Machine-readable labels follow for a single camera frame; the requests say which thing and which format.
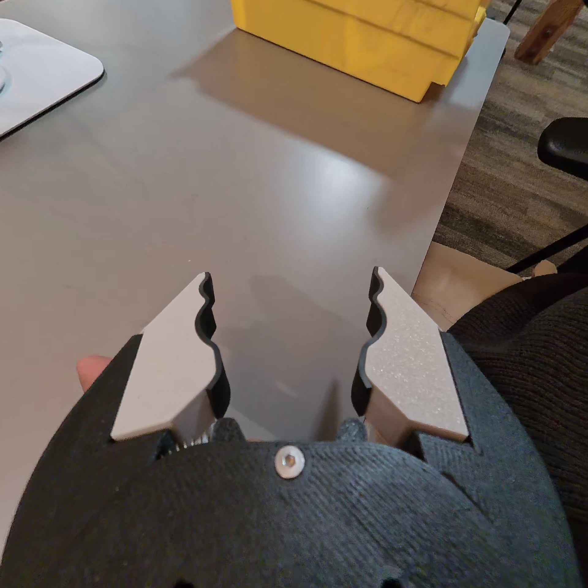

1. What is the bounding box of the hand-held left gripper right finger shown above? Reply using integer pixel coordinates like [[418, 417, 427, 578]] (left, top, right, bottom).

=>
[[351, 266, 471, 450]]

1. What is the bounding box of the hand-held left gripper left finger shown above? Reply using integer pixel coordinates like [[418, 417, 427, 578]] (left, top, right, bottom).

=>
[[109, 271, 231, 443]]

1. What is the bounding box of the yellow storage bin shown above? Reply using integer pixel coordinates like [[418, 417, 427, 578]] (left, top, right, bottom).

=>
[[230, 0, 488, 104]]

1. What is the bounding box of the grey desk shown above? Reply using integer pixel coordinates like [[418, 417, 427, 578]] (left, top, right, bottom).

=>
[[0, 0, 511, 547]]

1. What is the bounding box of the person's left hand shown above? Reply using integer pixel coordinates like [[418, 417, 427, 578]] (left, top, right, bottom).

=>
[[76, 355, 113, 392]]

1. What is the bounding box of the person's black knit sweater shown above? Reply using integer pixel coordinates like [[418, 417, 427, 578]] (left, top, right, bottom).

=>
[[448, 273, 588, 538]]

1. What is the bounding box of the black thin pole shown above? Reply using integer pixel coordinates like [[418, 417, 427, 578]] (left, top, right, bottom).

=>
[[505, 225, 588, 273]]

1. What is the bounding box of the instruction sheet on stand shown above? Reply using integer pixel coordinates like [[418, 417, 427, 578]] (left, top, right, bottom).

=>
[[0, 18, 105, 139]]

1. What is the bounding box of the wooden post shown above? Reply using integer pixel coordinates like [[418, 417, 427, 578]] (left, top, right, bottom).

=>
[[514, 0, 585, 65]]

